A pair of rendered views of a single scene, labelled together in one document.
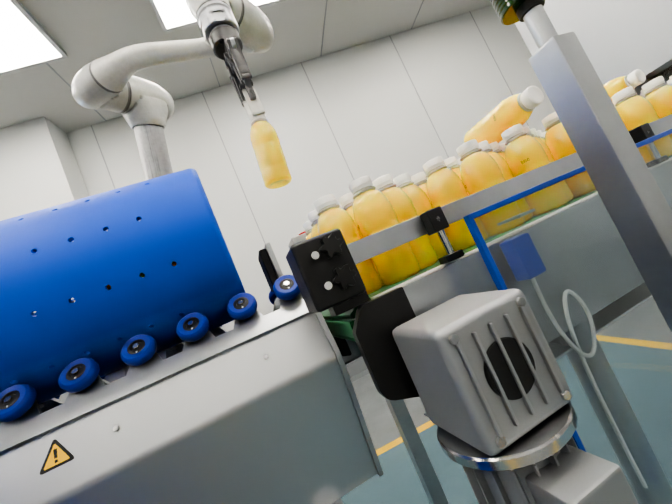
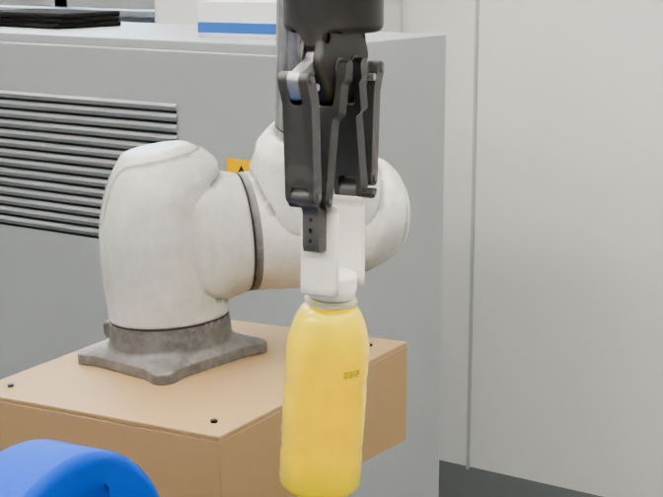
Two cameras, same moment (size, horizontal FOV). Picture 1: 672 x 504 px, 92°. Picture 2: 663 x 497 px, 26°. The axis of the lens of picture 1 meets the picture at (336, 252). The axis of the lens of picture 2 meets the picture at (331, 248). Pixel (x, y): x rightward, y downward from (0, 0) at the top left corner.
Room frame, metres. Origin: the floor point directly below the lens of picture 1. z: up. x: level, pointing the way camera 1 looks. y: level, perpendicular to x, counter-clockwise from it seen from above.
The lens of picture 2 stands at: (-0.03, -0.71, 1.63)
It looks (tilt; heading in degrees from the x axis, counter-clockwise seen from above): 12 degrees down; 44
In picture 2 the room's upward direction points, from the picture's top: straight up
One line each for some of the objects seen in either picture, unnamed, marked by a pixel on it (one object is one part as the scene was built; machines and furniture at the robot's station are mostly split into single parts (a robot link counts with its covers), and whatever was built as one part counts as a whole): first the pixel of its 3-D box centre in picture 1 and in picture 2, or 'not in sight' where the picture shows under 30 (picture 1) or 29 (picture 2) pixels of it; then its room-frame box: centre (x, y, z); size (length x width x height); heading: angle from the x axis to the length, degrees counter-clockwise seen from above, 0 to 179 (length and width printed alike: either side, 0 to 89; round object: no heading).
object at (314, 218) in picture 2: (249, 86); (309, 219); (0.71, 0.03, 1.43); 0.03 x 0.01 x 0.05; 17
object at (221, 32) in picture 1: (230, 52); (333, 41); (0.75, 0.04, 1.56); 0.08 x 0.07 x 0.09; 17
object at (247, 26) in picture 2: not in sight; (261, 18); (2.08, 1.53, 1.48); 0.24 x 0.12 x 0.08; 108
